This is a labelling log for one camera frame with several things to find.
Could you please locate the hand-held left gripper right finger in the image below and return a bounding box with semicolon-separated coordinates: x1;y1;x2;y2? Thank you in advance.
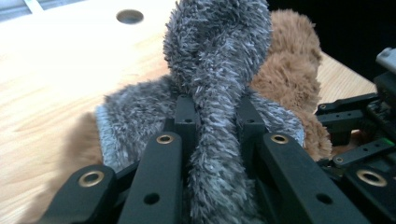
235;94;372;224

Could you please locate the brown teddy bear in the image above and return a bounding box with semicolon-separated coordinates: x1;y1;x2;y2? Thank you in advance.
248;8;372;161

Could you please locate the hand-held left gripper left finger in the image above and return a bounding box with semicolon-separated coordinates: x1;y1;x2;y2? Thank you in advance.
118;94;198;224

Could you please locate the grey fluffy cloth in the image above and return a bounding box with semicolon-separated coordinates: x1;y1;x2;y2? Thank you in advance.
94;0;306;224

